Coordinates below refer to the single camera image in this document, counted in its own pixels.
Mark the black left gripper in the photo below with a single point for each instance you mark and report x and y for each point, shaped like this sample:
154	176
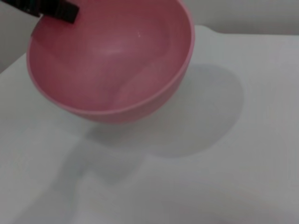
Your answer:
28	7

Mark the pink plastic bowl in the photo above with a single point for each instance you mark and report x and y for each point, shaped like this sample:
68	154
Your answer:
112	65

